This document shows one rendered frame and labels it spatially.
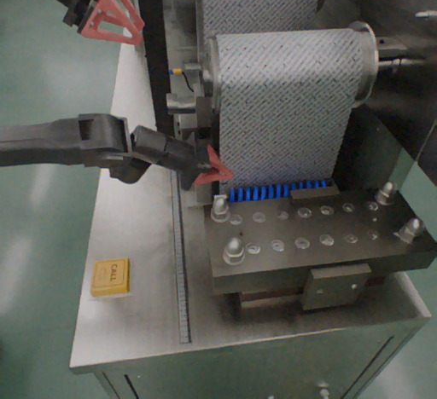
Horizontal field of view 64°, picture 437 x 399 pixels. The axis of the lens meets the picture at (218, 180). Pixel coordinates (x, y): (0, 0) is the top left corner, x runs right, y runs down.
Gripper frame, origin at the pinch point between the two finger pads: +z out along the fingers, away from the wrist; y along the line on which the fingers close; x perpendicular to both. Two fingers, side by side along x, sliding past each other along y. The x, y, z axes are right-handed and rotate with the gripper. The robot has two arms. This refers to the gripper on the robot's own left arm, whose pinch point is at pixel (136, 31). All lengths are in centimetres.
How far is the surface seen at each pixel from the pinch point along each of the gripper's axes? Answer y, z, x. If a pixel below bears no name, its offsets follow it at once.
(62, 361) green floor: -6, 46, -135
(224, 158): 4.8, 24.1, -8.6
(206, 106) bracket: -2.3, 17.6, -4.8
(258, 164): 4.7, 30.8, -6.1
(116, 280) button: 16.6, 19.1, -37.5
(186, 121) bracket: -4.6, 17.6, -10.8
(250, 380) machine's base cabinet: 30, 54, -40
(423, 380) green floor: 18, 157, -43
